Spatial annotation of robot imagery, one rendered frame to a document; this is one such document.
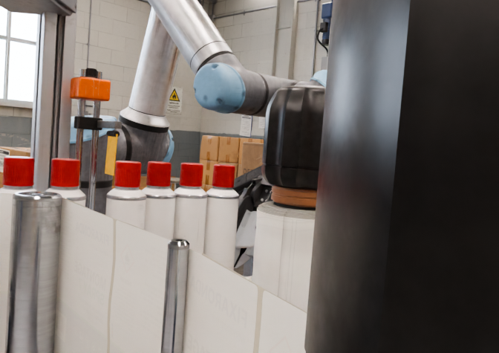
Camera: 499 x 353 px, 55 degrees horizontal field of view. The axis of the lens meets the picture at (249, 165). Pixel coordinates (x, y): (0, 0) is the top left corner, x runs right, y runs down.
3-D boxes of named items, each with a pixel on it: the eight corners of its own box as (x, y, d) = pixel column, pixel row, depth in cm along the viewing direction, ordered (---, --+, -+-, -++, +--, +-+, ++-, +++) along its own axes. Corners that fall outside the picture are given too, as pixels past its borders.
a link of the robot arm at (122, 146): (43, 174, 102) (47, 110, 101) (97, 172, 113) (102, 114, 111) (75, 183, 95) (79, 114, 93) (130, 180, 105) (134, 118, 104)
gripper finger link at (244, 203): (229, 227, 75) (255, 179, 77) (223, 225, 76) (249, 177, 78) (249, 240, 77) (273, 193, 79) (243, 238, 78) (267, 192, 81)
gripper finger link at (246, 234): (237, 266, 71) (265, 211, 73) (214, 256, 75) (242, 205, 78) (250, 274, 72) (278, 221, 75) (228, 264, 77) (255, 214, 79)
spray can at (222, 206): (215, 305, 70) (226, 166, 69) (191, 296, 74) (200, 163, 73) (238, 297, 74) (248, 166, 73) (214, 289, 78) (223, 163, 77)
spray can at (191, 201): (167, 306, 68) (177, 163, 67) (162, 294, 73) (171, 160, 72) (203, 305, 70) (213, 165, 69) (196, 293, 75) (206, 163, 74)
